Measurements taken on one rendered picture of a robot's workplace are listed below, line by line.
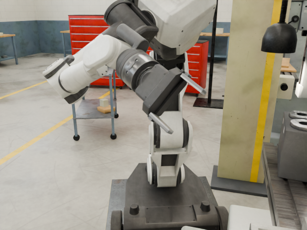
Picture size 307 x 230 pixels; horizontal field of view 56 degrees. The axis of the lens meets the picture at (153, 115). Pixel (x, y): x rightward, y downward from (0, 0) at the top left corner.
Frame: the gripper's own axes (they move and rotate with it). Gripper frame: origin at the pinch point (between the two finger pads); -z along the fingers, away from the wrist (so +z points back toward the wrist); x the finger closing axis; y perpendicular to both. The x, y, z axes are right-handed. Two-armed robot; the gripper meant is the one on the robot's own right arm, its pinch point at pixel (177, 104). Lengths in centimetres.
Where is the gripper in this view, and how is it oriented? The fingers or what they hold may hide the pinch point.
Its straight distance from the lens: 60.7
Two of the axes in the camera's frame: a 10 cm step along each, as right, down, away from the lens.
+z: -6.0, -5.8, 5.5
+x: 6.3, -7.7, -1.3
